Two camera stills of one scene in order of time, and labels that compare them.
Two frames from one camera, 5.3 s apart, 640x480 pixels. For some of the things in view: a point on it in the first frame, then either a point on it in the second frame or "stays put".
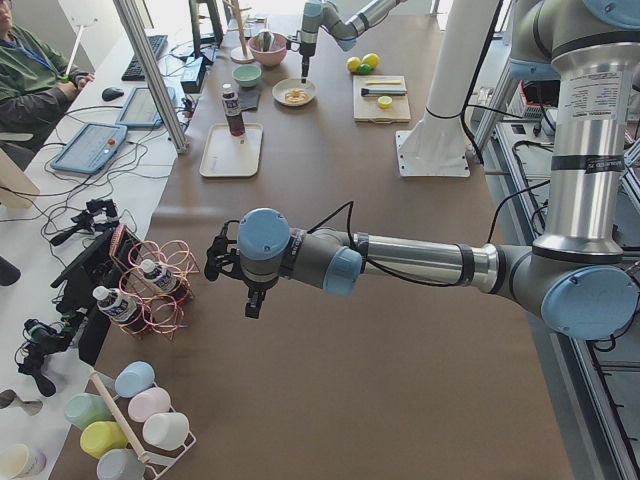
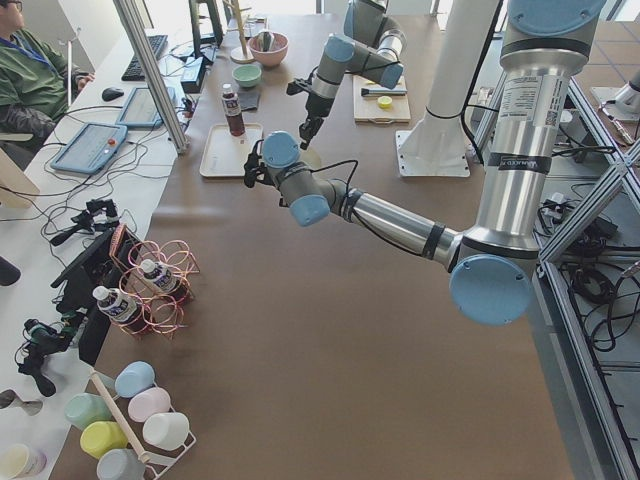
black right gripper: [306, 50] → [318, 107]
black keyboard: [134, 72] stays put
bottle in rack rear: [167, 279] stays put
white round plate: [293, 92] → [311, 159]
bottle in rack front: [122, 309] stays put
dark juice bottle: [231, 101] stays put
